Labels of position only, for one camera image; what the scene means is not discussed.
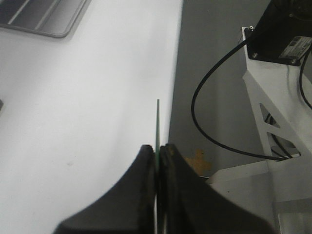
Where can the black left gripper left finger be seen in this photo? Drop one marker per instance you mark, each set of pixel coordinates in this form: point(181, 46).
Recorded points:
point(127, 208)

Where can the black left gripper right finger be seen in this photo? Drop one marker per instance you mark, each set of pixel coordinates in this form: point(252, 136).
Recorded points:
point(192, 207)

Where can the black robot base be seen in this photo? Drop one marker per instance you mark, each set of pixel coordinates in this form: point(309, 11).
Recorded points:
point(283, 34)

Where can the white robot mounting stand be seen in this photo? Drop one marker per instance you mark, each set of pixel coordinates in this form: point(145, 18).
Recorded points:
point(279, 192)

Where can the silver metal tray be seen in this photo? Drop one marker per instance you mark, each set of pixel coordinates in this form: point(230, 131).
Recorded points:
point(52, 18)

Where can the green perforated circuit board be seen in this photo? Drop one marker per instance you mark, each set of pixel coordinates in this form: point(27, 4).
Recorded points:
point(157, 145)

